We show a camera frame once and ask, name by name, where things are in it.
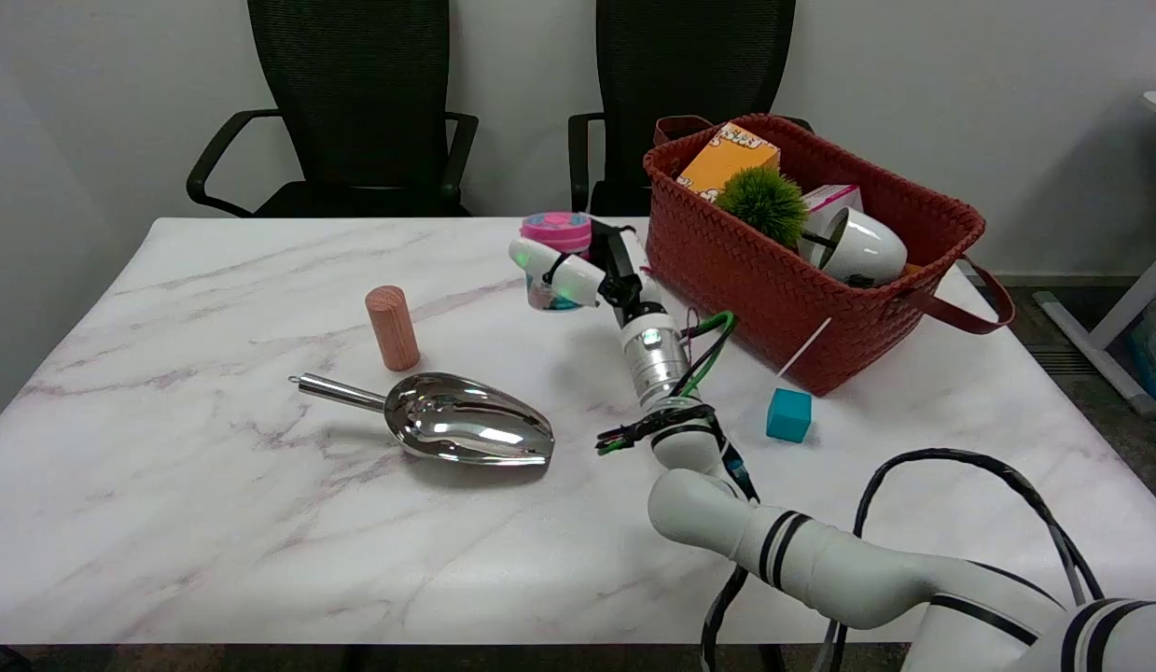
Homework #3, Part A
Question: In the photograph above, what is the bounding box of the red woven basket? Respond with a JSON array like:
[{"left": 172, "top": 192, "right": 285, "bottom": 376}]
[{"left": 643, "top": 114, "right": 1016, "bottom": 397}]

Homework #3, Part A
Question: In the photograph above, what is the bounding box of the orange cardboard box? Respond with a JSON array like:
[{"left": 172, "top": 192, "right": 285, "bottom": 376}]
[{"left": 676, "top": 121, "right": 782, "bottom": 203}]

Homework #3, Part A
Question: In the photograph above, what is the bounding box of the black looping cable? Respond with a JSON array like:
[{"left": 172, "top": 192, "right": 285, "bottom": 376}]
[{"left": 853, "top": 448, "right": 1106, "bottom": 606}]

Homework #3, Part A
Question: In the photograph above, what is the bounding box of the pink and white box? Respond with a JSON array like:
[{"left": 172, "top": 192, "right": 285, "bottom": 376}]
[{"left": 801, "top": 184, "right": 864, "bottom": 234}]

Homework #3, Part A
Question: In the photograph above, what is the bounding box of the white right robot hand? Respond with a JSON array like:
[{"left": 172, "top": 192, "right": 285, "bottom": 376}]
[{"left": 509, "top": 220, "right": 681, "bottom": 349}]

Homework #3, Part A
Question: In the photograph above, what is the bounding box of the pink gum jar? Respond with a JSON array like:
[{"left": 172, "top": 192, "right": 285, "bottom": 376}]
[{"left": 520, "top": 212, "right": 593, "bottom": 313}]

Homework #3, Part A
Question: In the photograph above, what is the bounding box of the white ceramic cup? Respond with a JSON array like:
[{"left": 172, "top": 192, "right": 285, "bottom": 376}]
[{"left": 800, "top": 206, "right": 909, "bottom": 287}]

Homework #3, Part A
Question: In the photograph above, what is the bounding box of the white cable tie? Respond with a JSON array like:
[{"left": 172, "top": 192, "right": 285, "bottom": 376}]
[{"left": 777, "top": 317, "right": 833, "bottom": 380}]

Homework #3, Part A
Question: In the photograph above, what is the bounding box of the black mesh office chair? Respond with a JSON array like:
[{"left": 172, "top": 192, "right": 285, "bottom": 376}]
[
  {"left": 568, "top": 0, "right": 815, "bottom": 217},
  {"left": 186, "top": 0, "right": 481, "bottom": 218}
]

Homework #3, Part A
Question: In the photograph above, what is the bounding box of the green fuzzy plant ball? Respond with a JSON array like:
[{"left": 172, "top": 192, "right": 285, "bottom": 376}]
[{"left": 715, "top": 166, "right": 810, "bottom": 248}]

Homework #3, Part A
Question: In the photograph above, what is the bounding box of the shiny metal scoop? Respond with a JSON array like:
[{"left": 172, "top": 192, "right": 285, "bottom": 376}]
[{"left": 288, "top": 371, "right": 555, "bottom": 468}]

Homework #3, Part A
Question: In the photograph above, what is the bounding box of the teal cube block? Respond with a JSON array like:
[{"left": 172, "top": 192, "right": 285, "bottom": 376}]
[{"left": 766, "top": 388, "right": 813, "bottom": 443}]

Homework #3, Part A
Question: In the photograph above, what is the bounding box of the green cable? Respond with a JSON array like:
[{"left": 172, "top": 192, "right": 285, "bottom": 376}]
[{"left": 675, "top": 311, "right": 738, "bottom": 399}]

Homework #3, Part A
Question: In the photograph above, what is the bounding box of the wooden cylinder block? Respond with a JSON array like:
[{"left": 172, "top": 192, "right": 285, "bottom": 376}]
[{"left": 365, "top": 286, "right": 421, "bottom": 372}]

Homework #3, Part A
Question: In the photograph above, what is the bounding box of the black hanging cable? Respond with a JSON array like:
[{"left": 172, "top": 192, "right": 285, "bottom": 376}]
[{"left": 701, "top": 565, "right": 752, "bottom": 672}]

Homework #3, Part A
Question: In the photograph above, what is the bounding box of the white desk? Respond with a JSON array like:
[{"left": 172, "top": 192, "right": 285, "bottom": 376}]
[{"left": 1034, "top": 91, "right": 1156, "bottom": 418}]

